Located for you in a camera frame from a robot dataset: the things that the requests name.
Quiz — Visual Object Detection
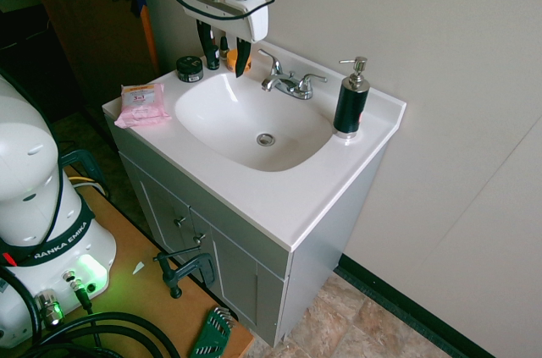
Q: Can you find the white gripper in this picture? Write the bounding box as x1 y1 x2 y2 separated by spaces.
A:
180 0 270 80

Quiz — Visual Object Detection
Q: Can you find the orange round jar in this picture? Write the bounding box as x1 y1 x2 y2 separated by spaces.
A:
224 48 254 74

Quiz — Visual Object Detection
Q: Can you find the black round jar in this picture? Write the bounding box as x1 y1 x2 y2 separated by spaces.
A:
175 55 205 84

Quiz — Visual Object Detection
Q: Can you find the pink wipes pack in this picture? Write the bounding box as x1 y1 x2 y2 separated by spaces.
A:
114 83 173 129

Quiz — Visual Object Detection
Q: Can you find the black soap dispenser chrome pump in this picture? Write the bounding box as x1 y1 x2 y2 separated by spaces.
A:
332 55 371 140

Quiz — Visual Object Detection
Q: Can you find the brown wooden door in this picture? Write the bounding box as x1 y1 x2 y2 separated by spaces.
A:
19 0 160 110

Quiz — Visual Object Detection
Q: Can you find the white vanity sink top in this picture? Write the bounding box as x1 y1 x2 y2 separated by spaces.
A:
102 39 407 254

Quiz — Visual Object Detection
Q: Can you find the black C-clamp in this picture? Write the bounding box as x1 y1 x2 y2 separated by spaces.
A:
152 247 217 300

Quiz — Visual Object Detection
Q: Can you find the grey vanity cabinet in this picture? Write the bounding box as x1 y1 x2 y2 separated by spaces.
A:
106 114 386 349

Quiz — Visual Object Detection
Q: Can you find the green hex key set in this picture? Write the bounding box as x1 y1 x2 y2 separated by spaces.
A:
187 306 235 358

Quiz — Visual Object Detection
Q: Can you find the black baseboard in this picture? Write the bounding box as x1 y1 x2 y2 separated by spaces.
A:
337 254 497 358

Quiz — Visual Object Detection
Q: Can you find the chrome two-handle faucet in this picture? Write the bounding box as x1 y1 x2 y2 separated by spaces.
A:
257 48 329 101

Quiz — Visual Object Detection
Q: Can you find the thin black base cable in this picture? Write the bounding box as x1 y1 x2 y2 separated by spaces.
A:
62 272 102 349

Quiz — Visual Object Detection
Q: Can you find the thick black cable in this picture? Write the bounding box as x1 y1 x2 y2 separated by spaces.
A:
0 267 182 358

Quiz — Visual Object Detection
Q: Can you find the silver cable connector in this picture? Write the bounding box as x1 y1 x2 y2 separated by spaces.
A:
34 289 65 330

